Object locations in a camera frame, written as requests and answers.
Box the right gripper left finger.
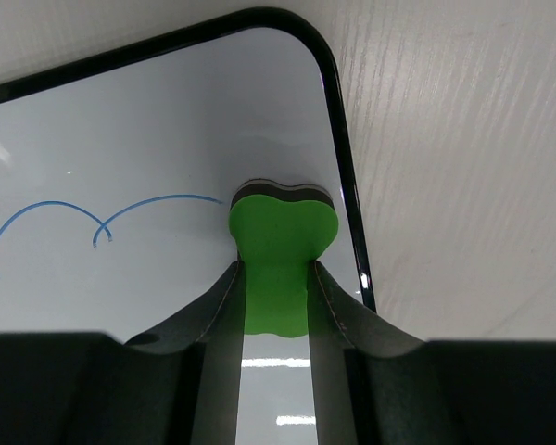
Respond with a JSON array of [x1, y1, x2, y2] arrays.
[[0, 261, 245, 444]]

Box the green whiteboard eraser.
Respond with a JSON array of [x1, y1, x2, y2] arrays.
[[228, 179, 339, 338]]

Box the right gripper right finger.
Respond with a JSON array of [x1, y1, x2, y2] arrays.
[[307, 261, 556, 444]]

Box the small whiteboard black frame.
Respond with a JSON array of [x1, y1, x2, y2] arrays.
[[0, 6, 377, 445]]

